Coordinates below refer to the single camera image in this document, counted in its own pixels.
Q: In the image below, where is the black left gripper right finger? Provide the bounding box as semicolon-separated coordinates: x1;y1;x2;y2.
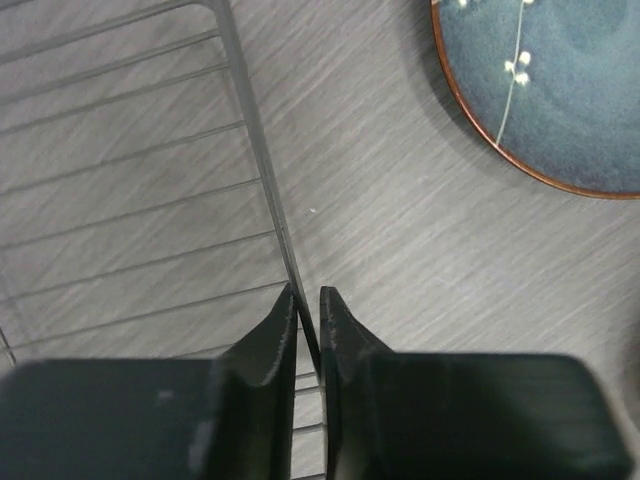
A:
319;286;631;479

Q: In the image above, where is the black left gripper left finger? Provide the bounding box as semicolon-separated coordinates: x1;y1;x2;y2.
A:
1;287;297;479

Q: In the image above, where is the black wire dish rack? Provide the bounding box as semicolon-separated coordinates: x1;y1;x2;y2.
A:
0;0;324;441

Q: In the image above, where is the dark blue ceramic plate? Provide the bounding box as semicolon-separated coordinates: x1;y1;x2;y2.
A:
430;1;639;199

